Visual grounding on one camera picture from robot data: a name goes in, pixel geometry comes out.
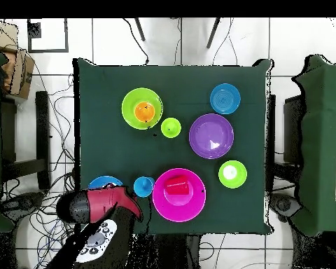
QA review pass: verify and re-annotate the black metal stand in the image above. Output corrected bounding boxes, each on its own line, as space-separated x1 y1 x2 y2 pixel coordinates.
1 90 52 191

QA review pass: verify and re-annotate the pink plastic bowl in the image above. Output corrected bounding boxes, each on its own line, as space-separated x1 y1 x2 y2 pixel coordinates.
151 167 207 223

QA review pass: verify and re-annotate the cardboard box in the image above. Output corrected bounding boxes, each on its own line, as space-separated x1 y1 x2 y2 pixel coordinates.
0 47 36 101
0 21 19 53

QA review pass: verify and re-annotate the green plastic cup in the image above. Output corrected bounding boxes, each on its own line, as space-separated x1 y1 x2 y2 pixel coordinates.
160 117 182 139

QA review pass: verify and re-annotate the small green ribbed bowl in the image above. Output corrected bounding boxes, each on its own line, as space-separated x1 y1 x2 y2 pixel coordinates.
218 160 248 189

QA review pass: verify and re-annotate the grey pedestal foot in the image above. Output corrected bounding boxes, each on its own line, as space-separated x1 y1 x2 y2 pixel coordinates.
269 192 302 223
1 191 46 222

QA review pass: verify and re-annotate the blue plastic cup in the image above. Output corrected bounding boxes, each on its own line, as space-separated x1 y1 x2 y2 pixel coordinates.
133 176 155 198

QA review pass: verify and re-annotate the red plastic cup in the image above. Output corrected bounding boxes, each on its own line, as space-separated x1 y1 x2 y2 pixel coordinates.
164 174 190 196

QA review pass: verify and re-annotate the small blue patterned bowl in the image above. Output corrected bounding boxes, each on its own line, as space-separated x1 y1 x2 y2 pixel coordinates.
209 83 242 116

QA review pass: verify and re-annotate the black square frame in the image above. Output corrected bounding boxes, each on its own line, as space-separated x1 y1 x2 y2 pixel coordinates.
27 18 69 53

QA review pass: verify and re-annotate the thin black cable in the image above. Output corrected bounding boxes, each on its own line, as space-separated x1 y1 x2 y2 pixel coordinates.
122 18 151 66

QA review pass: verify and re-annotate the orange plastic cup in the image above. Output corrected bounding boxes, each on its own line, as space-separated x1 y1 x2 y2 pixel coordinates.
134 101 156 123

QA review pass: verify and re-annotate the large blue plastic bowl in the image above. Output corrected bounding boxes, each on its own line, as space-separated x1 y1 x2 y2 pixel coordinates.
87 175 124 191

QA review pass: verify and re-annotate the large green plastic bowl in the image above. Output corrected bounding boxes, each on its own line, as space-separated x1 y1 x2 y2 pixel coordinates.
120 87 164 130

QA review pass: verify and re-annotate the black tripod leg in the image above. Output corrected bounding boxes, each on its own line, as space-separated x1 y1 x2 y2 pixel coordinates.
133 18 146 42
206 18 222 49

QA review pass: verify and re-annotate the dark green tablecloth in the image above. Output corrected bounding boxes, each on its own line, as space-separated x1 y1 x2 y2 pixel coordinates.
72 57 274 235

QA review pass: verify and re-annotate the purple plastic bowl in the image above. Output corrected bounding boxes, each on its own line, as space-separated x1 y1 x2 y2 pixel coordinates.
188 113 235 160

